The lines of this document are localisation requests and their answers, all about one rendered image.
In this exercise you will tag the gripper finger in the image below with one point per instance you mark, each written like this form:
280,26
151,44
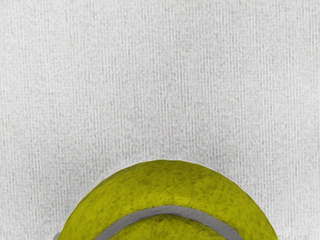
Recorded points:
56,236

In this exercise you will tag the yellow-green tennis ball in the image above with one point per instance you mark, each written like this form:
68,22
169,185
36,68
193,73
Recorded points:
170,190

